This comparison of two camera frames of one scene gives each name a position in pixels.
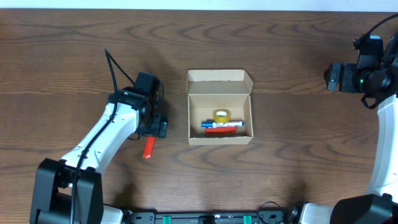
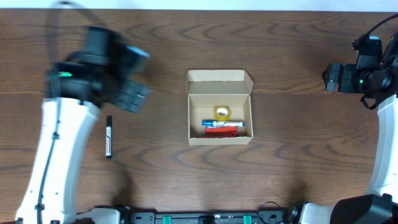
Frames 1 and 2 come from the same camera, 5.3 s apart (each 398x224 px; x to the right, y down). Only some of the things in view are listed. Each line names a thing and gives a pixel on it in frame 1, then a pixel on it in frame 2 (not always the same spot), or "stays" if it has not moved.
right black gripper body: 348,84 stays
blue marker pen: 209,124 stays
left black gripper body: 156,127 to 128,89
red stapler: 221,129 stays
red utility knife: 148,147 to 217,135
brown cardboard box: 219,107 stays
